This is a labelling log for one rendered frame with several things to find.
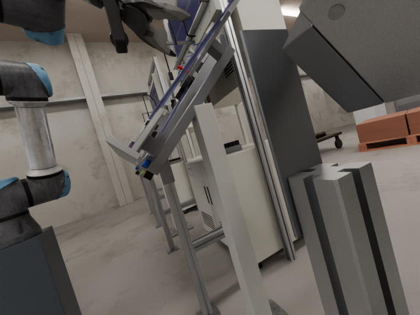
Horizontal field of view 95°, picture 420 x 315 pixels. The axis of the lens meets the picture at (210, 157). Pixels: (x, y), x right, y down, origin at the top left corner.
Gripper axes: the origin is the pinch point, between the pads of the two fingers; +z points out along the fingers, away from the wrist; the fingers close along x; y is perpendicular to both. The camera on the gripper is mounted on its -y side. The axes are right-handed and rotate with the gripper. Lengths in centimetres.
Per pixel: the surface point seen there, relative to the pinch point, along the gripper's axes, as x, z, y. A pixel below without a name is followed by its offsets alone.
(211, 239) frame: 36, 39, -53
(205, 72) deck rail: 38.7, 15.7, 20.8
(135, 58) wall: 477, -83, 251
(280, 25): 39, 51, 71
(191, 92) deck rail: 38.6, 12.0, 8.3
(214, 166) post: 8.2, 19.9, -25.8
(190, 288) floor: 58, 45, -84
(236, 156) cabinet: 39, 43, -13
